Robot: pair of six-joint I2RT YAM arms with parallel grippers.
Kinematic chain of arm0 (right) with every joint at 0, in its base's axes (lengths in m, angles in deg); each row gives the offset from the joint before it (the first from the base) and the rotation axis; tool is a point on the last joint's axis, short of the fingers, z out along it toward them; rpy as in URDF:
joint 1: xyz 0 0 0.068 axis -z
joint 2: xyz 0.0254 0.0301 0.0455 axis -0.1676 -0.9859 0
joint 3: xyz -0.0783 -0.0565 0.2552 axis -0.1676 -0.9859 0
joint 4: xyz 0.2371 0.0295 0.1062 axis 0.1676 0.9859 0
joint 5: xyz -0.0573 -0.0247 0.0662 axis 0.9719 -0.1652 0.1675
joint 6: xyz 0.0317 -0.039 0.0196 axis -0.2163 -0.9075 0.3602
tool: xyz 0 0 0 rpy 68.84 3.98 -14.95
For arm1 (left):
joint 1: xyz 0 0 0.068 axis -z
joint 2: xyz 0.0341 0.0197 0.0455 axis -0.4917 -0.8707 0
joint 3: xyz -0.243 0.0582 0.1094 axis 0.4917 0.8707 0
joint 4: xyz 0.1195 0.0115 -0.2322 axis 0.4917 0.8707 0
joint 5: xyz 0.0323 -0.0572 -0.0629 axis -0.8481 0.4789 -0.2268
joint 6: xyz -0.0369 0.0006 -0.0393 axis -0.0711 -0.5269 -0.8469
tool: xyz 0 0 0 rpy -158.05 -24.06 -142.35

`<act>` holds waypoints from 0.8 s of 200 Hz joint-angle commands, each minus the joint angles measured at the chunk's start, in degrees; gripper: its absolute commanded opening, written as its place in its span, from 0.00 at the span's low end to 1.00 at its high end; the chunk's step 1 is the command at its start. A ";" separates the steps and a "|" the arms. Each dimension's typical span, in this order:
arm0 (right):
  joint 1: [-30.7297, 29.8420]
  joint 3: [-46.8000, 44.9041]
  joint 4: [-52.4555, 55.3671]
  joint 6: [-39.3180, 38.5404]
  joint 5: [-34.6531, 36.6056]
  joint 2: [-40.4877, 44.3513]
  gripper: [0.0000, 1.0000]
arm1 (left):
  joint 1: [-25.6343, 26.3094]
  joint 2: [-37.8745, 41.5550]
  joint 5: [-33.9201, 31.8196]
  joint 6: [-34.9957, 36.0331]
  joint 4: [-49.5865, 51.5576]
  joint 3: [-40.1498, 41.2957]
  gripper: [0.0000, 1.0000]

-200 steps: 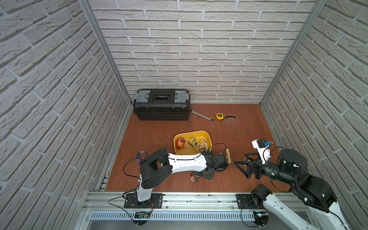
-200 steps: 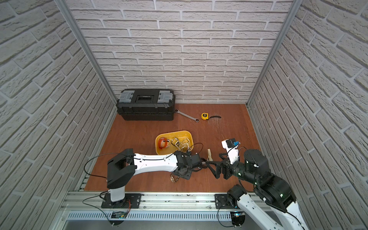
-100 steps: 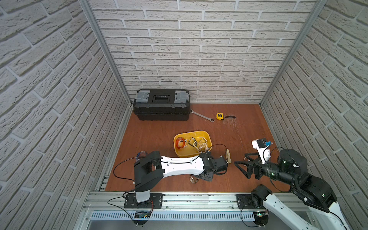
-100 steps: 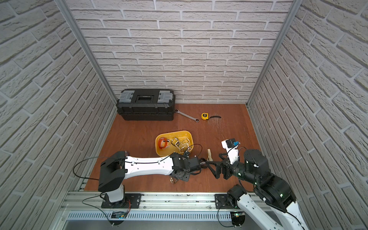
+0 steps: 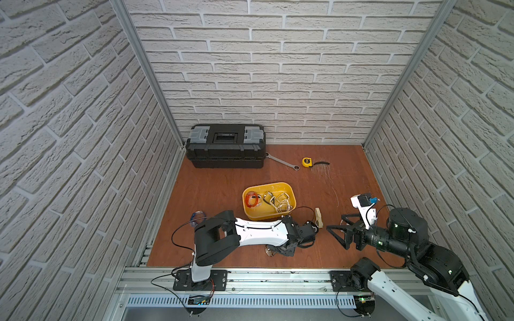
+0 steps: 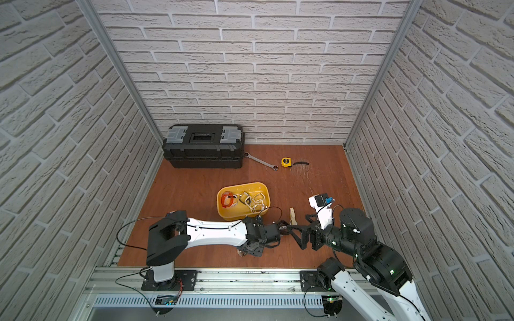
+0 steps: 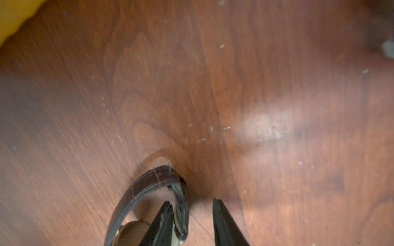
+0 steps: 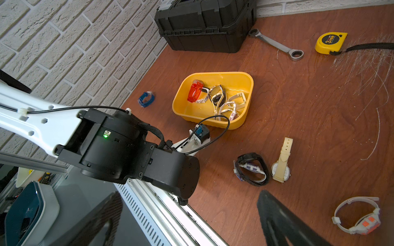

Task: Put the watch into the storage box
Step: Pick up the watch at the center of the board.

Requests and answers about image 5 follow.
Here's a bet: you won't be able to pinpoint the grey white band watch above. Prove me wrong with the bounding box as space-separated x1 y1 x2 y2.
262 191 275 204

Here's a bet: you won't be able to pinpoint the red orange glasses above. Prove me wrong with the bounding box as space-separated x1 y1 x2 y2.
245 191 261 208

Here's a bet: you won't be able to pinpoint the yellow plastic storage box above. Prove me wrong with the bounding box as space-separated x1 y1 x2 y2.
242 182 297 221

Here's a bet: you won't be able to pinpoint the beige strap watch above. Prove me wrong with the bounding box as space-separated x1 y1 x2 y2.
275 192 290 203

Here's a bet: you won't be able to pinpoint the cream pink strap watch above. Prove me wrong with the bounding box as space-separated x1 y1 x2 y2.
315 207 323 229

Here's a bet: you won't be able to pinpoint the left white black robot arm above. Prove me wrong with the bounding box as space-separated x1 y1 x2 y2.
191 210 319 283

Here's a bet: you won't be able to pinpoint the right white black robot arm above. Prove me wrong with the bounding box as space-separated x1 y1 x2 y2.
341 208 487 320

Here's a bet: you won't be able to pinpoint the silver combination wrench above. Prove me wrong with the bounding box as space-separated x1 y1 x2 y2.
266 152 300 171

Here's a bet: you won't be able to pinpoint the yellow tape measure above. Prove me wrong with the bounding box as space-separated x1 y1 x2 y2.
302 157 313 168

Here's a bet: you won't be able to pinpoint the black grey toolbox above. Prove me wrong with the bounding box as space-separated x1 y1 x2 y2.
186 124 266 169

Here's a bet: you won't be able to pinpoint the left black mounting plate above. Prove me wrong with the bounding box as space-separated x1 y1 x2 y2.
173 269 228 292

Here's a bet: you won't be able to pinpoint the black mounting plate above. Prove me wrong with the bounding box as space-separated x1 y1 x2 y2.
173 269 228 292
329 270 362 292

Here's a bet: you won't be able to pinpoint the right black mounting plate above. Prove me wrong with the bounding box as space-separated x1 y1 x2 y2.
329 270 362 292

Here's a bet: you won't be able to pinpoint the left controller board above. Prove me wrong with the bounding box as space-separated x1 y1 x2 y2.
186 295 211 315

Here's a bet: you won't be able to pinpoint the controller board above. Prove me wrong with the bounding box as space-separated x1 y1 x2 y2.
353 296 376 317
186 295 211 315

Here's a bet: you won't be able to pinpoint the right controller board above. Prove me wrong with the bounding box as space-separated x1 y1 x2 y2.
353 296 376 317

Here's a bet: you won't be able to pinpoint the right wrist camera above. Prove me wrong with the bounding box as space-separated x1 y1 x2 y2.
351 193 379 230

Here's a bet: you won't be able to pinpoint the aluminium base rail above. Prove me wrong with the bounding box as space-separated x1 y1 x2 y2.
116 266 434 298

